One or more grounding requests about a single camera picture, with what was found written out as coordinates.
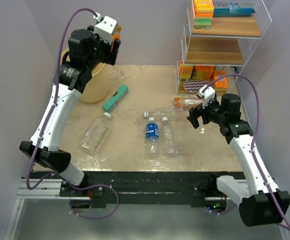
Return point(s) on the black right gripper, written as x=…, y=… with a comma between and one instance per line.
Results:
x=196, y=112

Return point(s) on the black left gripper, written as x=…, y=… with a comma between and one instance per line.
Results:
x=110, y=57

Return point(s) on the orange juice bottle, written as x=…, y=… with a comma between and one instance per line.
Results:
x=116, y=36

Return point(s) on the orange label clear bottle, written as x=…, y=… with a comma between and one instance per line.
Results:
x=186, y=103

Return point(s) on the large clear square bottle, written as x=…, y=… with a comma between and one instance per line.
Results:
x=95, y=134

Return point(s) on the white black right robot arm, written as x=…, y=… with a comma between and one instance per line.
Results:
x=261, y=202

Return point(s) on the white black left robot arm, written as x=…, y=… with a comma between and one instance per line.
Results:
x=86, y=50

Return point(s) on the yellow plastic bin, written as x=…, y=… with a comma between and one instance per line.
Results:
x=95, y=82

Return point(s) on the crushed clear bottle white cap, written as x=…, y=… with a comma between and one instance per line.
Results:
x=171, y=113

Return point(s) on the purple wavy pattern pouch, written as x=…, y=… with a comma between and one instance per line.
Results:
x=193, y=86

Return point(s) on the orange box right bottom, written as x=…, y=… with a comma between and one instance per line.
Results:
x=222, y=83

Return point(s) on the slim clear bottle white cap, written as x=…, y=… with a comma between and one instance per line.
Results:
x=169, y=137

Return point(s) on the orange box bottom shelf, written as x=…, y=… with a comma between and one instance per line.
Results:
x=204, y=71

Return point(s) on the sponge pack bottom shelf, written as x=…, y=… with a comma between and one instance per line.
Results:
x=185, y=71

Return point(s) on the blue label clear bottle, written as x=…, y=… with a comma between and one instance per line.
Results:
x=152, y=137

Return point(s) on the teal rectangular box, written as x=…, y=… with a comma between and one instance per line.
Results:
x=115, y=99

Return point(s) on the stacked colourful sponges top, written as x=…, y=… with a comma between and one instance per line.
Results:
x=203, y=11

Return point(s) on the blue box on shelf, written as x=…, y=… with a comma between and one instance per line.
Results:
x=233, y=9

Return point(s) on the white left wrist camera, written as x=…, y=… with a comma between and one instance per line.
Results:
x=105, y=28

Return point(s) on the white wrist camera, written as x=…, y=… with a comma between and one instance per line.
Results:
x=105, y=28
x=206, y=93

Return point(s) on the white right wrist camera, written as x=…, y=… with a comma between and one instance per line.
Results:
x=206, y=93

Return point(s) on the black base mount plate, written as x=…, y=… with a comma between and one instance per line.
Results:
x=149, y=188

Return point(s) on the white wire shelf rack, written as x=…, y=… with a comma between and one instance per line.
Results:
x=227, y=45

